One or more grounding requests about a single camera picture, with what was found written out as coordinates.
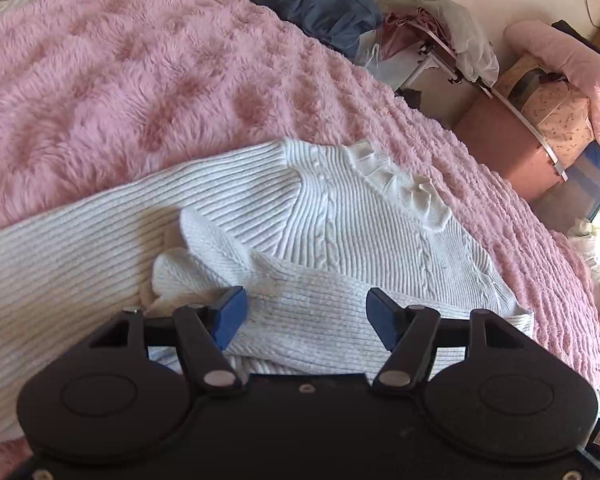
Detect beige patterned storage bag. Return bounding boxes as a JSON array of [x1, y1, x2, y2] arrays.
[[494, 54, 594, 168]]

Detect pink fluffy bed blanket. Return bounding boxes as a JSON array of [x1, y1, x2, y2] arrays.
[[0, 0, 600, 480]]

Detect clear plastic bag pile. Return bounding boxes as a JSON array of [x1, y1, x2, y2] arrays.
[[385, 0, 500, 88]]

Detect white cable knit sweater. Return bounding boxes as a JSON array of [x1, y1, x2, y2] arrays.
[[0, 140, 534, 442]]

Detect blue duffel bag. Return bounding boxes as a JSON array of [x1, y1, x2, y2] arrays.
[[252, 0, 382, 60]]

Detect pink quilted duvet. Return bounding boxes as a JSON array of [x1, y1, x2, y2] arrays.
[[504, 20, 600, 144]]

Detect dusty pink cloth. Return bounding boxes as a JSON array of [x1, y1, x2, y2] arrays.
[[378, 8, 451, 61]]

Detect blue storage container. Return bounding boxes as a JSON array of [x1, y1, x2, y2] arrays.
[[530, 142, 600, 234]]

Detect pink plastic storage bin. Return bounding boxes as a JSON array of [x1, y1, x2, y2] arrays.
[[454, 94, 566, 202]]

